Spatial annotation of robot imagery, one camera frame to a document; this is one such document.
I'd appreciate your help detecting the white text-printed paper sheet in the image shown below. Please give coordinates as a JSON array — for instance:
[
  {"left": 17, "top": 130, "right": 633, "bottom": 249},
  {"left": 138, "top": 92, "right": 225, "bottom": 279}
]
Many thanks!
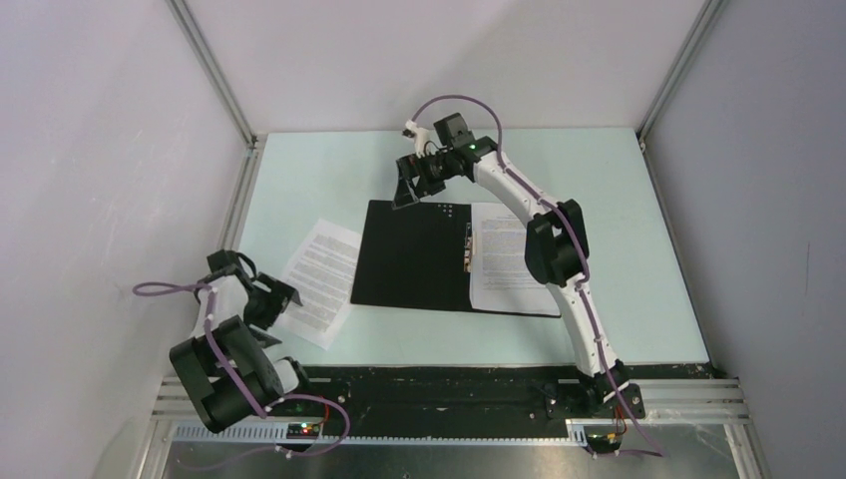
[{"left": 280, "top": 219, "right": 362, "bottom": 350}]

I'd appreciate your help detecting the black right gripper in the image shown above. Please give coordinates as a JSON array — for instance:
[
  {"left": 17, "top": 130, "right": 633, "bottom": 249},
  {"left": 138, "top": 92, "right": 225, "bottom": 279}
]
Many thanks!
[{"left": 392, "top": 149, "right": 456, "bottom": 210}]

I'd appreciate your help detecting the left aluminium corner post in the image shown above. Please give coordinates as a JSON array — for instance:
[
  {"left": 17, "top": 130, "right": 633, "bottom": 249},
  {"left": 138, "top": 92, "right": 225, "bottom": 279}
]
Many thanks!
[{"left": 166, "top": 0, "right": 256, "bottom": 148}]

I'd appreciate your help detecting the aluminium corner post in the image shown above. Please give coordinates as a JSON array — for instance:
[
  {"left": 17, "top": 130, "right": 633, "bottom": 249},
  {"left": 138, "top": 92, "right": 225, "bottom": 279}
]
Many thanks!
[
  {"left": 636, "top": 0, "right": 729, "bottom": 150},
  {"left": 166, "top": 0, "right": 256, "bottom": 148}
]

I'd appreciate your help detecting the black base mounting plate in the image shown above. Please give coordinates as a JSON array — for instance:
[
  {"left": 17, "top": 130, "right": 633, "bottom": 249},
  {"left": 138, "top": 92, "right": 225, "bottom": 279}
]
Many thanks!
[{"left": 185, "top": 361, "right": 718, "bottom": 439}]

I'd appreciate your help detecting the white blank-backed paper sheet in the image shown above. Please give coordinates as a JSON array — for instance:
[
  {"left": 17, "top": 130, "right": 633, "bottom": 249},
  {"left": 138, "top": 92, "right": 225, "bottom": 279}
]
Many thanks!
[{"left": 469, "top": 203, "right": 560, "bottom": 317}]

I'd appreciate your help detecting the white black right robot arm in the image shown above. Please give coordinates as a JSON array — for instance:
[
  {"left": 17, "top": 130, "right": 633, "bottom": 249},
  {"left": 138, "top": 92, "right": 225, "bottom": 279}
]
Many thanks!
[{"left": 393, "top": 147, "right": 630, "bottom": 417}]

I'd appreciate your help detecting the right controller board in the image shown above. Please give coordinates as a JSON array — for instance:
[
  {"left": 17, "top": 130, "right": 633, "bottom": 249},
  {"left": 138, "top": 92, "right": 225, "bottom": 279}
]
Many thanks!
[{"left": 586, "top": 434, "right": 622, "bottom": 456}]

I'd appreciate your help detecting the aluminium front frame rail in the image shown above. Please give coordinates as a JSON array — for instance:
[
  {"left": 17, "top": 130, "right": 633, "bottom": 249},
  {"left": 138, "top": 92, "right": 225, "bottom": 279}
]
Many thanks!
[{"left": 133, "top": 367, "right": 770, "bottom": 478}]

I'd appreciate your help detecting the left controller board with leds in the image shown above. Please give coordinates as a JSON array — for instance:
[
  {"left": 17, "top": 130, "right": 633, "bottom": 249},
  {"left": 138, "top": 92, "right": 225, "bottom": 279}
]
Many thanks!
[{"left": 285, "top": 422, "right": 322, "bottom": 440}]

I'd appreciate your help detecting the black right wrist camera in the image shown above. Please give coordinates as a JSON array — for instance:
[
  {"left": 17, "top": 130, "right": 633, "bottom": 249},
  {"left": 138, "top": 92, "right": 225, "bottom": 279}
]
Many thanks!
[{"left": 433, "top": 113, "right": 498, "bottom": 162}]

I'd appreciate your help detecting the red and black folder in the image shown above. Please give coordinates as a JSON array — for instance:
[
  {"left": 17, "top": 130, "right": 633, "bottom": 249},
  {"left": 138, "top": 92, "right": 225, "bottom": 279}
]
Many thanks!
[{"left": 349, "top": 200, "right": 563, "bottom": 320}]

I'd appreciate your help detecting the metal folder clip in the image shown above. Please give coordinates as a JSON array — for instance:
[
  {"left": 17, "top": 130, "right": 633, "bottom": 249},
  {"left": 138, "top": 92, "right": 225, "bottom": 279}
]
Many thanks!
[{"left": 463, "top": 222, "right": 475, "bottom": 273}]

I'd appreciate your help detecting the right aluminium corner post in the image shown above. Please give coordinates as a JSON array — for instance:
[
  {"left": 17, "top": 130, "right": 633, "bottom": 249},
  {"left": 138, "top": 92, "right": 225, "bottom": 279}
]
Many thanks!
[{"left": 636, "top": 0, "right": 729, "bottom": 150}]

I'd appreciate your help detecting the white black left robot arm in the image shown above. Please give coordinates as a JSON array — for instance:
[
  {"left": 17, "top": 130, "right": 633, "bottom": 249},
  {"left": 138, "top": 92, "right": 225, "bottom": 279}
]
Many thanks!
[{"left": 169, "top": 274, "right": 315, "bottom": 433}]

